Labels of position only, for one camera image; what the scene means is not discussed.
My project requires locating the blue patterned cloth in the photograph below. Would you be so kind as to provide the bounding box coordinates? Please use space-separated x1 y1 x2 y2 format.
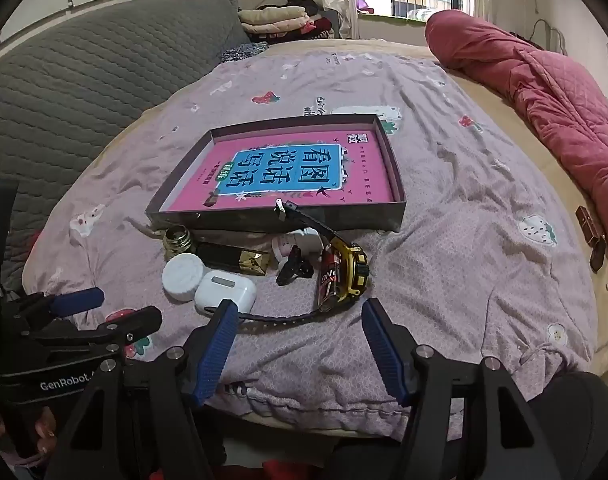
221 42 270 63

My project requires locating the red and black tube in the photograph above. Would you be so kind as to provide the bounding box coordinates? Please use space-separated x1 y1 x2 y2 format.
316 242 350 313

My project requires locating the yellow and black wristwatch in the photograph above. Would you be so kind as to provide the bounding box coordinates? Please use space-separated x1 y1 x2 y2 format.
238 199 371 333

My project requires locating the grey quilted headboard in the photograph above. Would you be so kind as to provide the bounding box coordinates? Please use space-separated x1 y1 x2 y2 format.
0 0 252 281

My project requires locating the white earbuds case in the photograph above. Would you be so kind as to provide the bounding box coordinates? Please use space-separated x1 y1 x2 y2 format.
193 269 258 317

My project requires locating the small white bottle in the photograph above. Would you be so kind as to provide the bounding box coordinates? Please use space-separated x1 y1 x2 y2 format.
273 227 330 263

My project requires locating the purple printed bedsheet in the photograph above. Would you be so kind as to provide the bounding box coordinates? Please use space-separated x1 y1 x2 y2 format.
21 50 600 441

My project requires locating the white round jar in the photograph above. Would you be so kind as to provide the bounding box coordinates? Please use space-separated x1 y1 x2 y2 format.
161 252 205 303

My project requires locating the dark purple shallow box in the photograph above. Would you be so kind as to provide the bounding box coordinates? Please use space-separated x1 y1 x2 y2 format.
145 114 408 235

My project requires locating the brass screw cap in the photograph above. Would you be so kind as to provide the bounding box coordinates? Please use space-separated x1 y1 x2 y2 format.
163 226 192 262

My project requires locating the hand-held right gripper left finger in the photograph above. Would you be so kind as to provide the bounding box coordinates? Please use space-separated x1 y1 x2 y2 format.
44 299 240 480

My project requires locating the folded cream blanket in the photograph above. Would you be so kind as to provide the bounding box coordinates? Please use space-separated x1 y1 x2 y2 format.
238 6 307 26

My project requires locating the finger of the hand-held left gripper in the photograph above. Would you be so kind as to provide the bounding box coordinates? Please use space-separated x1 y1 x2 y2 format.
14 287 106 318
34 306 163 348

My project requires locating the dark clothes pile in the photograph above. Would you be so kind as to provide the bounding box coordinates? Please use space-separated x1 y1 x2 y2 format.
256 0 342 43

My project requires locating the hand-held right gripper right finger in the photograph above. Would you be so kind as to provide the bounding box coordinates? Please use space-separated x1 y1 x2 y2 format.
361 297 575 480

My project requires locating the pink book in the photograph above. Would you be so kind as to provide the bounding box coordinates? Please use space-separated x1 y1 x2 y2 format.
164 130 396 213

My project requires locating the wall cable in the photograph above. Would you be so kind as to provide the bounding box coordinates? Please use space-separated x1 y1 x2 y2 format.
529 19 567 56

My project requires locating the black clip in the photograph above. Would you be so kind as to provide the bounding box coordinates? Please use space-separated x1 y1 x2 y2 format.
275 245 315 287

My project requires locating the pink quilt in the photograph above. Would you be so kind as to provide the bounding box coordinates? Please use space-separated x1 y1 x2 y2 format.
425 9 608 261

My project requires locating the person's left hand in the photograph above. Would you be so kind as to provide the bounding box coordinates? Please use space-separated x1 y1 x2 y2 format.
0 402 60 466

